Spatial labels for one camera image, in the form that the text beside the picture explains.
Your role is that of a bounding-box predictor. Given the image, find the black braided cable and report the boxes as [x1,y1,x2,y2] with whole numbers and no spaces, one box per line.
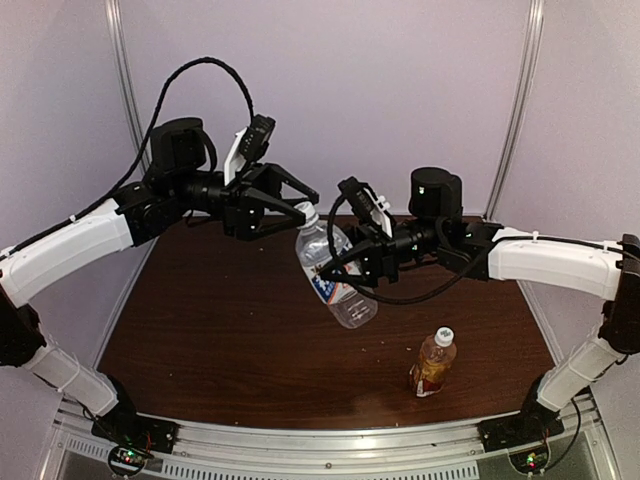
[327,192,640,305]
[0,56,257,261]

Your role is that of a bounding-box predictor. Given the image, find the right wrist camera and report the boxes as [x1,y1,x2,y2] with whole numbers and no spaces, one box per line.
[338,176,396,239]

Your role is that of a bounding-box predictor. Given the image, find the front aluminium rail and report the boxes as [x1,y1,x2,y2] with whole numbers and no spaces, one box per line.
[36,396,621,479]

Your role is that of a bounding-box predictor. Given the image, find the amber tea bottle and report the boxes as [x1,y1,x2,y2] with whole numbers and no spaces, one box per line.
[409,334,457,398]

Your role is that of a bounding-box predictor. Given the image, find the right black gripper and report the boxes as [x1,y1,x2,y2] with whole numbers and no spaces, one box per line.
[310,217,445,288]

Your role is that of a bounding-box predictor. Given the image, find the clear water bottle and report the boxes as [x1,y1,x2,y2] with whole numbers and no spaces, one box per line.
[295,214,378,329]

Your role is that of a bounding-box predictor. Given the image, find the white water bottle cap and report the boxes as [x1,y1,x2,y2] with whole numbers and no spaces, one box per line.
[295,201,319,228]

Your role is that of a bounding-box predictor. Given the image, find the left aluminium frame post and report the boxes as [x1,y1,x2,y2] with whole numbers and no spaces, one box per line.
[104,0,146,154]

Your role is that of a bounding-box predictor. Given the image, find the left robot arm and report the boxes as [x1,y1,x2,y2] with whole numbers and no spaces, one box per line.
[1,115,319,444]

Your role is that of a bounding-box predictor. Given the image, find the circuit board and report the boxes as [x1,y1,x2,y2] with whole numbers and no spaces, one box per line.
[509,447,550,475]
[107,445,153,476]

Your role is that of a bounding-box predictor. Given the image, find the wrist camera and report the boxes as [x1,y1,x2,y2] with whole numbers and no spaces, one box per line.
[338,176,396,239]
[223,114,276,186]

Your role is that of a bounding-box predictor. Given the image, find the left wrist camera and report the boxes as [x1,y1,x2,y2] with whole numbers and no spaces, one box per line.
[223,114,276,186]

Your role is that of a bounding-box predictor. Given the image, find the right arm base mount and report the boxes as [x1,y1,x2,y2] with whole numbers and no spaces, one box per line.
[477,376,565,452]

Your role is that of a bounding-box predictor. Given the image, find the right black braided cable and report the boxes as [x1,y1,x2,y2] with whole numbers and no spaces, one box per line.
[327,192,640,305]

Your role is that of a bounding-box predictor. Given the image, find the right circuit board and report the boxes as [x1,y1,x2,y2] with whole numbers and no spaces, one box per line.
[509,447,550,475]

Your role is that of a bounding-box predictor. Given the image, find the left circuit board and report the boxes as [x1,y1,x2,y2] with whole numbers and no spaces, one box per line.
[107,445,153,476]

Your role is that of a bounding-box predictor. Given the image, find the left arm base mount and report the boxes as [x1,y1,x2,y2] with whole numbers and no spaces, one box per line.
[91,376,178,454]

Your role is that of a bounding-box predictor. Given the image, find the aluminium frame post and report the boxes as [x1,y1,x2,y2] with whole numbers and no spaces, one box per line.
[104,0,146,154]
[483,0,545,220]

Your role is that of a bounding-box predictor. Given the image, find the left black braided cable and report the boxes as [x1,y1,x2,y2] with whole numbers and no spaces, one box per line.
[0,56,257,261]

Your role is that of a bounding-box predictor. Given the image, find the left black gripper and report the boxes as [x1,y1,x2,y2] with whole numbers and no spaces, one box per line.
[171,160,319,240]

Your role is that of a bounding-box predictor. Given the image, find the white tea bottle cap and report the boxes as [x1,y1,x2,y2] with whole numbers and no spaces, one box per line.
[434,326,454,348]

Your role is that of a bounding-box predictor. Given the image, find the right aluminium frame post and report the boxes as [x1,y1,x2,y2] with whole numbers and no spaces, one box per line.
[483,0,545,220]

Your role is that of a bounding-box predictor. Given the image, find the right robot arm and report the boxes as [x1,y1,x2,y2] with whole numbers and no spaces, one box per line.
[319,167,639,442]

